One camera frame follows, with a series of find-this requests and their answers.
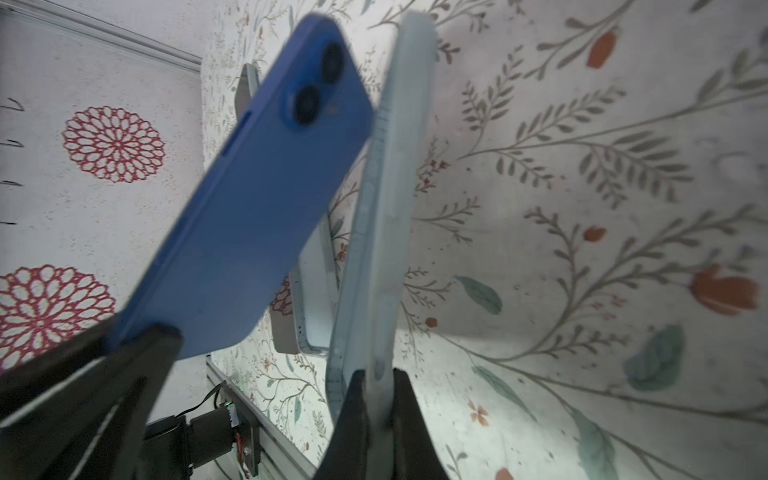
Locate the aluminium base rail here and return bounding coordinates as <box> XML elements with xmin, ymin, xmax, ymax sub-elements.
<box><xmin>206</xmin><ymin>356</ymin><xmax>316</xmax><ymax>479</ymax></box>

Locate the light blue phone case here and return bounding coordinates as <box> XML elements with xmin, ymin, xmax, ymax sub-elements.
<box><xmin>269</xmin><ymin>216</ymin><xmax>339</xmax><ymax>357</ymax></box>
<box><xmin>326</xmin><ymin>11</ymin><xmax>436</xmax><ymax>453</ymax></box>

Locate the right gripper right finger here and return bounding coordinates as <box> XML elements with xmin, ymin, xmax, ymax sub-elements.
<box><xmin>311</xmin><ymin>367</ymin><xmax>451</xmax><ymax>480</ymax></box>

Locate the phone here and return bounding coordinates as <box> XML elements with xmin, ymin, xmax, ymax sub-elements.
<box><xmin>106</xmin><ymin>14</ymin><xmax>373</xmax><ymax>358</ymax></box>
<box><xmin>234</xmin><ymin>63</ymin><xmax>260</xmax><ymax>121</ymax></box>

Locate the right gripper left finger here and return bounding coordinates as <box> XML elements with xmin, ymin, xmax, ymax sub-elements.
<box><xmin>1</xmin><ymin>319</ymin><xmax>183</xmax><ymax>479</ymax></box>

